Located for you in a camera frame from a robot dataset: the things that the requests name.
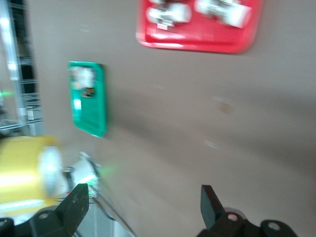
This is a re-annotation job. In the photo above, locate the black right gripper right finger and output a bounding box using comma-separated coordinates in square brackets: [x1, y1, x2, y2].
[197, 184, 247, 237]

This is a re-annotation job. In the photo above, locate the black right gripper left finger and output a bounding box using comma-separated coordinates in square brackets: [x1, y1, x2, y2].
[14, 183, 89, 237]

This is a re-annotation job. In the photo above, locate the yellow tape roll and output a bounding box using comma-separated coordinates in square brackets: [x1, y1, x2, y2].
[0, 135, 65, 218]

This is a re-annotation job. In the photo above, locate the green plastic tray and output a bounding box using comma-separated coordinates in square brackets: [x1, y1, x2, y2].
[68, 61, 108, 138]

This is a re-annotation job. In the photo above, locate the red tray holding fittings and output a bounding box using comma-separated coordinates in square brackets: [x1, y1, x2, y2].
[135, 0, 263, 54]

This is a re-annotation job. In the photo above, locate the small black orange component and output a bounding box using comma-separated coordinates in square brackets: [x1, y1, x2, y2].
[82, 87, 96, 98]

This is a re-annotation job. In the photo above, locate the white plastic connector block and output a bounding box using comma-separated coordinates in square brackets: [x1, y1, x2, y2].
[82, 67, 97, 87]

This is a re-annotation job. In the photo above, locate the metal shelf rack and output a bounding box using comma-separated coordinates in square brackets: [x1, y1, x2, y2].
[0, 0, 44, 135]

